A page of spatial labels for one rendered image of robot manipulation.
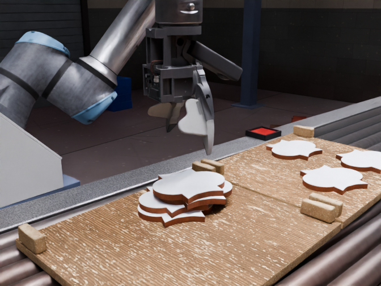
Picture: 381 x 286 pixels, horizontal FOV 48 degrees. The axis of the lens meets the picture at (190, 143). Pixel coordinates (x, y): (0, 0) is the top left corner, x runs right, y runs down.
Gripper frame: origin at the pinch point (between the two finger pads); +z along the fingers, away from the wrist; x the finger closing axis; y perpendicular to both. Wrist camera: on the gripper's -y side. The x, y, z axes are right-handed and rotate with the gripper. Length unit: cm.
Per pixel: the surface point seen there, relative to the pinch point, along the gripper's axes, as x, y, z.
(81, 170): -266, -45, 106
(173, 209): 4.3, 5.7, 9.7
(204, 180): 0.9, -2.5, 7.4
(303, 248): 21.1, -7.9, 12.1
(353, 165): 2.3, -40.4, 10.9
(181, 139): -302, -157, 106
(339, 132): -25, -66, 14
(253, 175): -6.0, -19.0, 12.1
